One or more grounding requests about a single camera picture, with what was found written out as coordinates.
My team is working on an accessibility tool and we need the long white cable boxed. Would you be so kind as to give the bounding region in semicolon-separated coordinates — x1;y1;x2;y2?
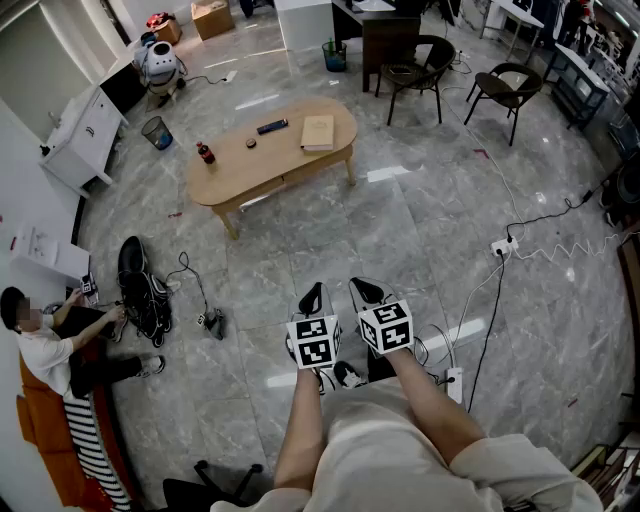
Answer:
439;87;526;226

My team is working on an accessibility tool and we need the black panel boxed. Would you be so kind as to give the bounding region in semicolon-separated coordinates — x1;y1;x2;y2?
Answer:
99;62;149;116

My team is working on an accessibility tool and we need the black mesh waste bin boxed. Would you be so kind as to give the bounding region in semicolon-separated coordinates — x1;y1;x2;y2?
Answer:
140;115;175;151

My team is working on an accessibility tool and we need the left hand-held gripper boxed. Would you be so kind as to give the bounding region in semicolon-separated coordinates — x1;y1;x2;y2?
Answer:
285;282;343;370

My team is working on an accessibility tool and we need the orange sofa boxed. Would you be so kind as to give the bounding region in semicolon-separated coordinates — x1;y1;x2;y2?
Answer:
14;344;136;509

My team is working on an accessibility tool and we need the person's right forearm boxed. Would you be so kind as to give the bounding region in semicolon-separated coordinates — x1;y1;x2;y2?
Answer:
387;347;489;466

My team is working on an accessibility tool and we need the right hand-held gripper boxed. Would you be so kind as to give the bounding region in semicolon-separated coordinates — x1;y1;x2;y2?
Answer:
347;277;416;357

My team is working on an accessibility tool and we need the waste bin with blue bag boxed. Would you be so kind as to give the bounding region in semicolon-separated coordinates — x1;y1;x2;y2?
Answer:
321;40;348;73

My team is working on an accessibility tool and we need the large cardboard box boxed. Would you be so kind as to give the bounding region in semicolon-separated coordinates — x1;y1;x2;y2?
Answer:
191;0;236;41

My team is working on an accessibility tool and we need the black power cable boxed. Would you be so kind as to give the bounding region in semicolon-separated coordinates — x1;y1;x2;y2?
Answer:
507;182;609;241
467;254;506;414

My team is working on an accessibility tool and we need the dark wooden desk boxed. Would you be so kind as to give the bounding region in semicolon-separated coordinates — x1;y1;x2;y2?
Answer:
332;0;421;93

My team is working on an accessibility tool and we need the white table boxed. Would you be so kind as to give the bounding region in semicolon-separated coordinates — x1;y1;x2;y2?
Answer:
479;0;545;64

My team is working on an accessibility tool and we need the black and white striped cloth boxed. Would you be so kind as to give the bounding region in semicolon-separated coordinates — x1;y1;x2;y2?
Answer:
63;394;132;512

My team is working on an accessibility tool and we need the spare hand-held gripper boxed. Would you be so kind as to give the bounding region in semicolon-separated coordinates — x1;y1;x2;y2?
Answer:
196;308;226;341

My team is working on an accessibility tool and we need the thick beige book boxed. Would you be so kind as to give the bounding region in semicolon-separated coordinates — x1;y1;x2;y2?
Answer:
299;114;335;153

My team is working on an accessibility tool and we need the white coiled cable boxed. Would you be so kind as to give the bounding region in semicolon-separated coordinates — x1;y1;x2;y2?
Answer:
514;232;636;264

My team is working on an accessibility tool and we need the thin black cable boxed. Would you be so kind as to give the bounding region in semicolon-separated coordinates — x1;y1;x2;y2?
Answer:
165;251;211;314

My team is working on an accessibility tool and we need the black office chair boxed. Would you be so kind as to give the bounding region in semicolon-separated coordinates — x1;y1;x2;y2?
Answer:
162;459;264;512

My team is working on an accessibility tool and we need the white display stand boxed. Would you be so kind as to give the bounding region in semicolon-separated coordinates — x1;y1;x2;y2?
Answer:
9;224;91;281

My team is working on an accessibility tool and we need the white round robot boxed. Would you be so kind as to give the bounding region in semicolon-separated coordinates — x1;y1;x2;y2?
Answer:
133;40;187;109

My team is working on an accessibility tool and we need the person's left forearm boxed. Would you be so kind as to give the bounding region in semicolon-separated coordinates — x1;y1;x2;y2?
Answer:
273;367;326;494

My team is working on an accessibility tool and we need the wooden coffee table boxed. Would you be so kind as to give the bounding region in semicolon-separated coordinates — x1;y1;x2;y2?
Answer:
185;96;359;241

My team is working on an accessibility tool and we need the person's left black shoe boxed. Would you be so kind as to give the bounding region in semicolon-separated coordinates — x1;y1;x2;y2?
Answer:
333;360;369;390

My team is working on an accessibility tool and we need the dark wicker chair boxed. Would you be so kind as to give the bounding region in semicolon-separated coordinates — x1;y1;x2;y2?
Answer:
463;62;545;147
374;34;457;126

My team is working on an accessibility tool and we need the small cardboard box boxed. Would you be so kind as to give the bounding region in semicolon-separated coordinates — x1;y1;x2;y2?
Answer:
149;17;184;46

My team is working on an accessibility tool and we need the black bag with cables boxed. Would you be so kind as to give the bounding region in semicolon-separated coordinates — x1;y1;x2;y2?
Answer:
117;235;175;349

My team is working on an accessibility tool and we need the dark cabinet with white top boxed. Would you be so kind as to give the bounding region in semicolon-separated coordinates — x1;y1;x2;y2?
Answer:
542;42;614;131

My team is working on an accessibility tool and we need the white square pedestal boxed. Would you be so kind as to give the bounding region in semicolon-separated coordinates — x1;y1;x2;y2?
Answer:
273;0;335;51

